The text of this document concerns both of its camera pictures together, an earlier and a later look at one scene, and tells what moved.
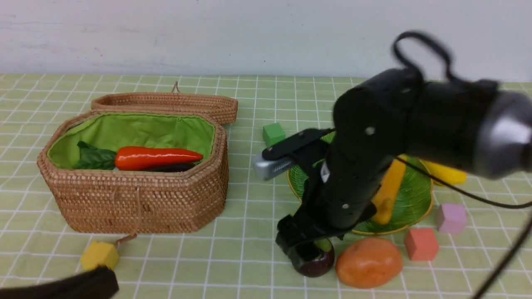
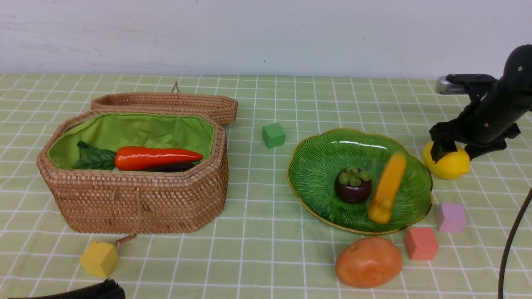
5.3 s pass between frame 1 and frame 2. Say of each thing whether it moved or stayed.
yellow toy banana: stayed
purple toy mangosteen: moved
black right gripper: moved
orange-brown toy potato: stayed
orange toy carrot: stayed
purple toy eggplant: stayed
